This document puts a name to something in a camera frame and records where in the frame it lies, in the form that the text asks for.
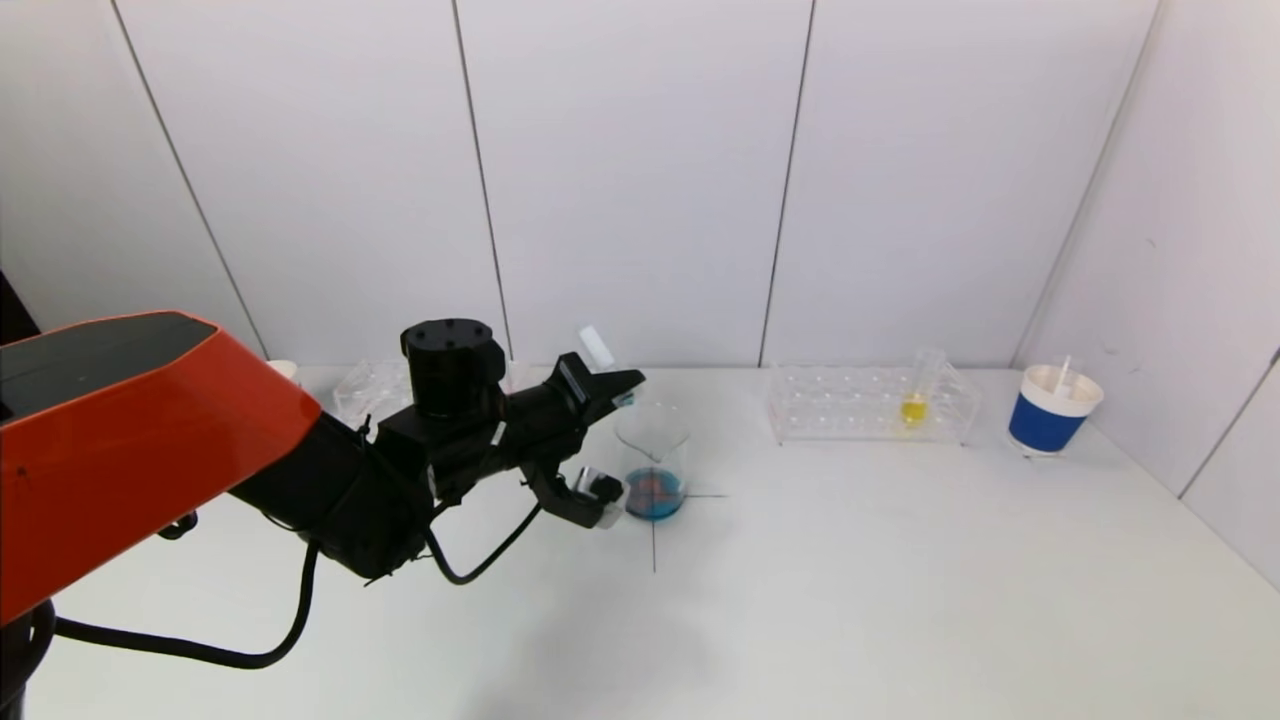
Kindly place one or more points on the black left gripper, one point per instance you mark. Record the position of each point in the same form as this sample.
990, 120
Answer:
577, 381

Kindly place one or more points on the blue pigment test tube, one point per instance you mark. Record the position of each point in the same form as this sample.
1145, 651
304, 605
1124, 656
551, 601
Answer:
597, 347

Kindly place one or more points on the red pigment test tube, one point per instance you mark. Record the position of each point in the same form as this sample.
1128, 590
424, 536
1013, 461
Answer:
1064, 375

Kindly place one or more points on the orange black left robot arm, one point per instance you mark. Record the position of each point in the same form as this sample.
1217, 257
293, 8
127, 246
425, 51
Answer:
150, 430

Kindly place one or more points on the clear glass beaker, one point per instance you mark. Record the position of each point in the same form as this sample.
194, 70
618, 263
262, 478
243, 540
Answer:
660, 495

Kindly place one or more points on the clear acrylic test tube rack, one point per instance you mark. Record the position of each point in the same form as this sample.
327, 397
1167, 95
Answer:
365, 395
860, 405

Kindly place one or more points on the yellow pigment test tube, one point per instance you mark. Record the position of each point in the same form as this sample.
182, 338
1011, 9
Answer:
913, 410

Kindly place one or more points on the blue white paper cup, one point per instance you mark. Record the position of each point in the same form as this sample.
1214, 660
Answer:
1045, 425
285, 369

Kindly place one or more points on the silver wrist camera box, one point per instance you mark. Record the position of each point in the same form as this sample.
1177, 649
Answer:
603, 495

